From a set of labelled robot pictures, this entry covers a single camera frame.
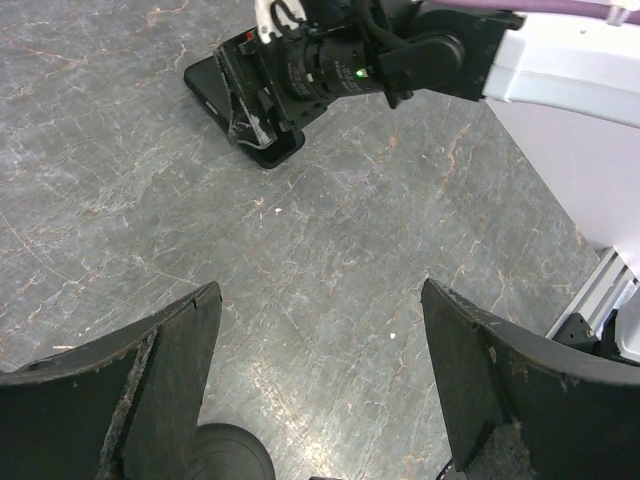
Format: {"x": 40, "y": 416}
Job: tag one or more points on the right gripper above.
{"x": 261, "y": 103}

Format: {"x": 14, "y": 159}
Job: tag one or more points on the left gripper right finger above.
{"x": 520, "y": 405}

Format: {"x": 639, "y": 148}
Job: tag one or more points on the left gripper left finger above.
{"x": 124, "y": 406}

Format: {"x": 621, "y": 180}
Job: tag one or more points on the black smartphone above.
{"x": 207, "y": 81}

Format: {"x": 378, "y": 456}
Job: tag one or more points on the black phone stand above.
{"x": 226, "y": 451}

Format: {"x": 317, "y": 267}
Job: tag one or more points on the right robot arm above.
{"x": 575, "y": 56}

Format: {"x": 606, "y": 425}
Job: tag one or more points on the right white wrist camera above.
{"x": 275, "y": 18}

